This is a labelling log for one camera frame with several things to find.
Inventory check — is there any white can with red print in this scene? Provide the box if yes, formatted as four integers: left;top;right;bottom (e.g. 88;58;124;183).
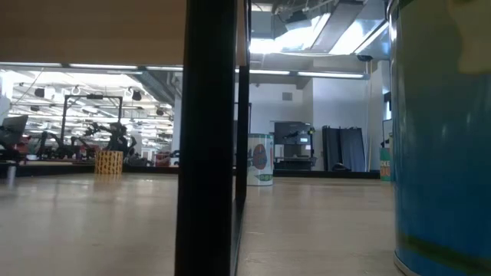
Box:
246;133;275;187

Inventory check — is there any yellow patterned box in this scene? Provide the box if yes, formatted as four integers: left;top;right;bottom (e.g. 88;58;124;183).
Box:
94;149;124;176

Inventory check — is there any pink and green can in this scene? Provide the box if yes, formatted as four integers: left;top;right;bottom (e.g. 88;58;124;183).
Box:
379;147;393;182

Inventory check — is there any blue and green can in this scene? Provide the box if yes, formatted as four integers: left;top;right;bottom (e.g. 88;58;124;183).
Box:
386;0;491;276

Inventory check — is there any wooden shelf board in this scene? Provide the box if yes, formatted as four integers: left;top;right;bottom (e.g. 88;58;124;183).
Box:
0;0;248;67

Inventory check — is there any black background workstation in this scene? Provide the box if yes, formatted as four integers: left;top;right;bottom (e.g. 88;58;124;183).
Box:
273;121;318;172

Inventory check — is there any ceiling tube light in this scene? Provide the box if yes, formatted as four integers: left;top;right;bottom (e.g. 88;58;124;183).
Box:
145;65;184;72
248;69;291;76
297;71;364;80
0;62;62;68
68;64;138;71

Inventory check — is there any dark grey curtain panel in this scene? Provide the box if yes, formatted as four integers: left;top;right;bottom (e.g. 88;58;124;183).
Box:
321;125;367;173

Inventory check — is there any dark computer monitor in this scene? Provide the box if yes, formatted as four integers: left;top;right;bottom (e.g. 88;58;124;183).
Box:
0;114;29;147

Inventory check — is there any black shelf rear frame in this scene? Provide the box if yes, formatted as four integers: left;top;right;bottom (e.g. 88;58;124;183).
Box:
229;0;252;276

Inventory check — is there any black shelf front post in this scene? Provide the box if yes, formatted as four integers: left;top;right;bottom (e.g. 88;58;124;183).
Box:
174;0;239;276

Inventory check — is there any silver ceiling air duct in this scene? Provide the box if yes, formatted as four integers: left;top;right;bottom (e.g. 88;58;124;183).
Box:
249;0;391;61

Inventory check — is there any black background station frame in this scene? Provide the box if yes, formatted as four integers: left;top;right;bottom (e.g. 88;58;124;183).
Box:
60;94;124;159

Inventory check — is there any small metal post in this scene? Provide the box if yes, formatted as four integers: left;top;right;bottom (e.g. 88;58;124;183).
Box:
5;164;18;189

